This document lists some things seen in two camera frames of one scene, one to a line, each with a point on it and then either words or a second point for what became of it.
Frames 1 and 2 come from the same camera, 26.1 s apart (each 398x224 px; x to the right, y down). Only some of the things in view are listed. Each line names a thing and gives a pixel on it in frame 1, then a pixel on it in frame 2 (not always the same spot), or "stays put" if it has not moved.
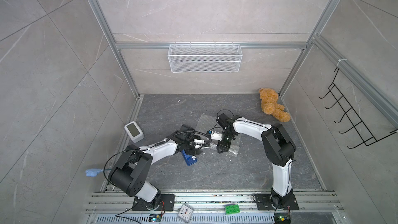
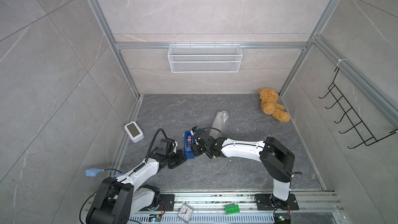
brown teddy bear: x=269 y=105 stays put
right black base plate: x=268 y=202 stays put
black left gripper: x=194 y=151 → x=181 y=158
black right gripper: x=225 y=147 → x=195 y=147
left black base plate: x=165 y=202 stays put
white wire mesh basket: x=205 y=58 stays put
